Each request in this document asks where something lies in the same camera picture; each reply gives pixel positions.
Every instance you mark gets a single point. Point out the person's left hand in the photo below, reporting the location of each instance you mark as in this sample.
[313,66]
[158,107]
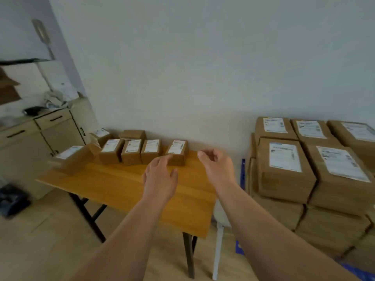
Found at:
[159,182]

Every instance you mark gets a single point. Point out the person's right hand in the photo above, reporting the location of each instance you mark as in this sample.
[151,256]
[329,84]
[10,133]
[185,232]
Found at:
[219,169]

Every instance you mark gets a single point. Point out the person's left thumb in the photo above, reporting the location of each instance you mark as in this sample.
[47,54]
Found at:
[174,175]

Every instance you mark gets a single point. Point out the person's right thumb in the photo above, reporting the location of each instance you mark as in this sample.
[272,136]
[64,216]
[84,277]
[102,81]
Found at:
[202,158]

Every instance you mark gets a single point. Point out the person's right forearm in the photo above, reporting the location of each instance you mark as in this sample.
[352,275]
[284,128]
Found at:
[263,239]

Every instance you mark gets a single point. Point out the person's left forearm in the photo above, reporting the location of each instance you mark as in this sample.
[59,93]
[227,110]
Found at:
[126,242]

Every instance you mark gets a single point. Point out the row of small cardboard boxes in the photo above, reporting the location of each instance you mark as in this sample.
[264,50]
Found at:
[131,152]

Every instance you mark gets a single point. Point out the wooden folding table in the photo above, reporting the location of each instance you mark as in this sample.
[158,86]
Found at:
[117,187]

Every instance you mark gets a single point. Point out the white plastic stool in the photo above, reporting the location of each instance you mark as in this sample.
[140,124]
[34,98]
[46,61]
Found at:
[218,248]

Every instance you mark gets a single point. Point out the stack of large cardboard parcels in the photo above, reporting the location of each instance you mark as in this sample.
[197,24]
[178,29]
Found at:
[293,178]

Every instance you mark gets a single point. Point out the crumpled white cloth pile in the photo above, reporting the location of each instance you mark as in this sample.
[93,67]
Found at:
[57,100]

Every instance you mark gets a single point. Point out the beige drawer cabinet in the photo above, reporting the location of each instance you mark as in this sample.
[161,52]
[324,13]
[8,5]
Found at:
[23,155]

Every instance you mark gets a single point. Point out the black bag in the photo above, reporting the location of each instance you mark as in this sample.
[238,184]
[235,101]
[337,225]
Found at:
[13,200]

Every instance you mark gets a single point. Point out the flat brown cardboard pieces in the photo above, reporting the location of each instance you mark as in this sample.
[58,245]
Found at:
[8,89]

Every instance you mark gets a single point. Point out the silver desk lamp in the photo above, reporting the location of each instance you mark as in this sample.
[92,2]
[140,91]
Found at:
[43,35]

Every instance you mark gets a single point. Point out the black wall shelf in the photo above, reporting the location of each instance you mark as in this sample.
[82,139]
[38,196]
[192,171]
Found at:
[23,61]

